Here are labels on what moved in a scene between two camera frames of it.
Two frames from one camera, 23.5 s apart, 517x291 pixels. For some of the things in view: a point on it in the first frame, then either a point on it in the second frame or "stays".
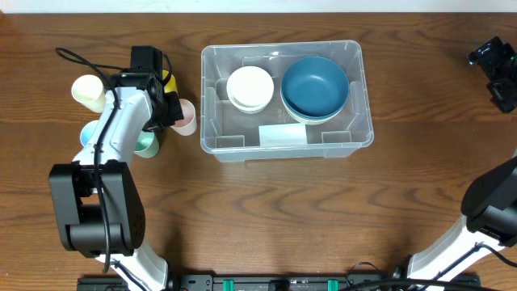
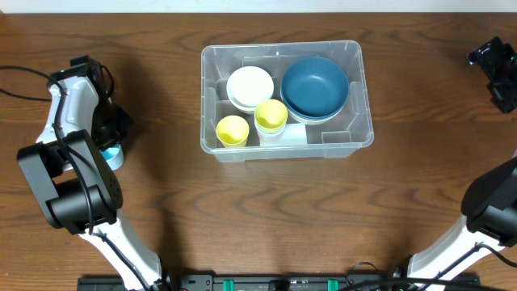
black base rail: (284, 282) stays
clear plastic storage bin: (283, 101) stays
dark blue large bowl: (315, 86) stays
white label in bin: (283, 136) stays
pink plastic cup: (187, 126) → (270, 140)
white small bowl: (250, 87) stays
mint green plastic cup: (147, 145) → (263, 132)
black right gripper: (492, 56) stays
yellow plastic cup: (170, 86) → (271, 116)
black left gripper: (174, 110) → (119, 122)
